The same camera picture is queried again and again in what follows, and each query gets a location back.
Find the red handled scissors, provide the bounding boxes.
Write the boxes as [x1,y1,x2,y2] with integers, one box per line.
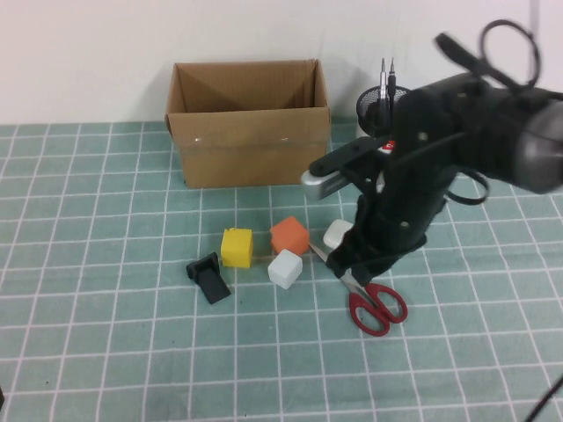
[308,242,409,338]

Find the black cable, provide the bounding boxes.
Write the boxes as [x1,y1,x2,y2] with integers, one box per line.
[434,18,543,94]
[525,376,563,422]
[447,169,491,207]

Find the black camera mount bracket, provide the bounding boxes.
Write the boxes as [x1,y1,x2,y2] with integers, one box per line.
[308,136,389,178]

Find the black mesh pen holder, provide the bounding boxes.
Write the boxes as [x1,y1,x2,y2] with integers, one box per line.
[355,84,414,156]

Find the black plastic bracket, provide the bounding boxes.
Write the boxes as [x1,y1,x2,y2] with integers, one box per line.
[185,251,233,306]

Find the orange cube block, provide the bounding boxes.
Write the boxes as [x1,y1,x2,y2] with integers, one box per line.
[268,215,311,257]

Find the white cube block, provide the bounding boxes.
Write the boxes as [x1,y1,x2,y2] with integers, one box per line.
[267,248,304,290]

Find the white earbuds case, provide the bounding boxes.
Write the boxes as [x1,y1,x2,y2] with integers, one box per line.
[322,219,355,250]

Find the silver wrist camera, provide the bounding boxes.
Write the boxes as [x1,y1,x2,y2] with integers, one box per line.
[300,168,354,200]

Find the brown cardboard box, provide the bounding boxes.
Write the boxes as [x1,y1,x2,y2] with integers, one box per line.
[164,59,333,190]

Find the yellow cube block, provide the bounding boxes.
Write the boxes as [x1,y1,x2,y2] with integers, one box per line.
[220,227,255,270]

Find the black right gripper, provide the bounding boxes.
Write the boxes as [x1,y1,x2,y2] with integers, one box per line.
[326,143,459,287]

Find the green grid tablecloth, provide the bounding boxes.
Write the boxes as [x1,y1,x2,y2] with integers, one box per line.
[0,112,563,422]

